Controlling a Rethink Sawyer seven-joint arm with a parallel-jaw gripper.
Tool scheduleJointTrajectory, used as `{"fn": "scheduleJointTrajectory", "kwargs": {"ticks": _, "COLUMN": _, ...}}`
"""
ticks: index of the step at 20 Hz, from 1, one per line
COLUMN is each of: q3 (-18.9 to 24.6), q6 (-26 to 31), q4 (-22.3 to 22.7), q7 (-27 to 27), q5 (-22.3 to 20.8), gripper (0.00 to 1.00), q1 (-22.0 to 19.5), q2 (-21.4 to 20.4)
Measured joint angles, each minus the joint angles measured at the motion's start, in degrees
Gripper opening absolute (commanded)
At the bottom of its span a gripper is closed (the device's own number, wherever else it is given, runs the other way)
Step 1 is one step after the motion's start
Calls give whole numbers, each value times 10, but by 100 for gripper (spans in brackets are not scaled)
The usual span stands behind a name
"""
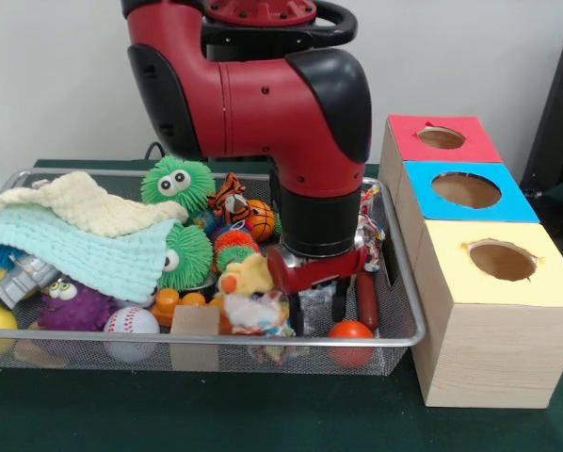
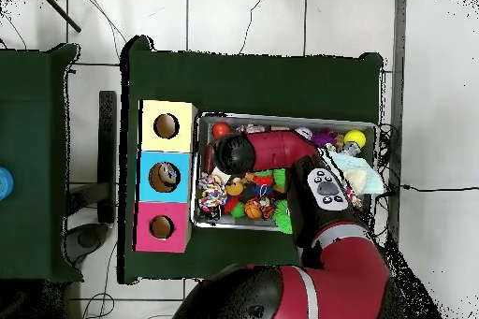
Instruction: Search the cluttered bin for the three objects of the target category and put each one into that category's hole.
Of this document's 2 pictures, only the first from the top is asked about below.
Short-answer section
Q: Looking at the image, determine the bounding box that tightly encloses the small orange basketball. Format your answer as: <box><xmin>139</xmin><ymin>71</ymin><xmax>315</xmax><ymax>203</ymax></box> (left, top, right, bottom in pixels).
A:
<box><xmin>246</xmin><ymin>199</ymin><xmax>277</xmax><ymax>243</ymax></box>

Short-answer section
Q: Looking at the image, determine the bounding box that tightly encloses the wooden box with three holes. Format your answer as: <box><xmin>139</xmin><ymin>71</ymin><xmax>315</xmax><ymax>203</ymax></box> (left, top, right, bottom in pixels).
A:
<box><xmin>378</xmin><ymin>114</ymin><xmax>563</xmax><ymax>410</ymax></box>

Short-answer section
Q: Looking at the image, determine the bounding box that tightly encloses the red maraca rattle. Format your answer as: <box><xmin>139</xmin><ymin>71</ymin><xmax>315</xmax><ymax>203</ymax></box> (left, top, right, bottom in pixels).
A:
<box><xmin>328</xmin><ymin>273</ymin><xmax>380</xmax><ymax>369</ymax></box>

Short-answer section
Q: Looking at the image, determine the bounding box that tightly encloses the mint knitted cloth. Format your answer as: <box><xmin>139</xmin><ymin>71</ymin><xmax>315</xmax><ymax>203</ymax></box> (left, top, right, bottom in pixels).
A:
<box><xmin>0</xmin><ymin>195</ymin><xmax>174</xmax><ymax>302</ymax></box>

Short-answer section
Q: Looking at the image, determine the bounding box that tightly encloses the purple monster toy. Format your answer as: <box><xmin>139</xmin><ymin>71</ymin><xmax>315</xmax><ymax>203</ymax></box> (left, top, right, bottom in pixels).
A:
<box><xmin>37</xmin><ymin>276</ymin><xmax>122</xmax><ymax>332</ymax></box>

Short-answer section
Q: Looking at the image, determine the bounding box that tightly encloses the green spiky ball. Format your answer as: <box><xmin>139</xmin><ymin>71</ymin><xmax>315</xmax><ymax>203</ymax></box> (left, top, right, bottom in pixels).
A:
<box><xmin>140</xmin><ymin>156</ymin><xmax>217</xmax><ymax>213</ymax></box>

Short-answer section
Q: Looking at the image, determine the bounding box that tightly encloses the black panel stand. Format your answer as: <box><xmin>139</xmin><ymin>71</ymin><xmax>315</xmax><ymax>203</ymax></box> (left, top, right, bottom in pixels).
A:
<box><xmin>520</xmin><ymin>31</ymin><xmax>563</xmax><ymax>222</ymax></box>

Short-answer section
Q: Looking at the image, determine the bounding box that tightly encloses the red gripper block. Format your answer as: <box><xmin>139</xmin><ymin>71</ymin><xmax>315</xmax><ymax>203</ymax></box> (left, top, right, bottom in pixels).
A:
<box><xmin>267</xmin><ymin>243</ymin><xmax>367</xmax><ymax>338</ymax></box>

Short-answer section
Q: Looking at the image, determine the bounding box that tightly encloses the cream knitted cloth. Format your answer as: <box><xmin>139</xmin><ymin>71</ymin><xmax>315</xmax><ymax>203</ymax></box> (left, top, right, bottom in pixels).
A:
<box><xmin>0</xmin><ymin>171</ymin><xmax>190</xmax><ymax>238</ymax></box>

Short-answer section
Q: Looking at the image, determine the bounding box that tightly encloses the clear shallow mesh bin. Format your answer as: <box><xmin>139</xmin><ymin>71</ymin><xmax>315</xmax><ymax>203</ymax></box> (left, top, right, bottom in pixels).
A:
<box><xmin>0</xmin><ymin>168</ymin><xmax>427</xmax><ymax>378</ymax></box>

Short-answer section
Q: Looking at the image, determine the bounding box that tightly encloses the white baseball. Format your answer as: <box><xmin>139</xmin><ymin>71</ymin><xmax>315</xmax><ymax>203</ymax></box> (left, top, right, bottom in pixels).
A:
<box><xmin>104</xmin><ymin>306</ymin><xmax>160</xmax><ymax>363</ymax></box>

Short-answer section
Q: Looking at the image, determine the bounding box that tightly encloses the tiger striped toy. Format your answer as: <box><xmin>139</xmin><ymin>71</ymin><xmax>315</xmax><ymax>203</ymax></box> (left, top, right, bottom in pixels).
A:
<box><xmin>206</xmin><ymin>173</ymin><xmax>254</xmax><ymax>225</ymax></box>

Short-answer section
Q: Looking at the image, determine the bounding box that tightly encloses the dark green tablecloth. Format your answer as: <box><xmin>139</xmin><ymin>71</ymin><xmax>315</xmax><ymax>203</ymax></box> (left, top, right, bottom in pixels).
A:
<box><xmin>0</xmin><ymin>158</ymin><xmax>563</xmax><ymax>452</ymax></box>

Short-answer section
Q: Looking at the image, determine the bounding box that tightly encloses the multicoloured rope toy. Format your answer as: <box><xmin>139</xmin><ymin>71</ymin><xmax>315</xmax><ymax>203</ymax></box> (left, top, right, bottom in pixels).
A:
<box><xmin>357</xmin><ymin>185</ymin><xmax>386</xmax><ymax>274</ymax></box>

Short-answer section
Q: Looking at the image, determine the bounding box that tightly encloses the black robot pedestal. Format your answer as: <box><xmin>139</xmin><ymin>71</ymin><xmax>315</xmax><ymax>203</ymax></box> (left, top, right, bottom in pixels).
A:
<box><xmin>202</xmin><ymin>0</ymin><xmax>358</xmax><ymax>50</ymax></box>

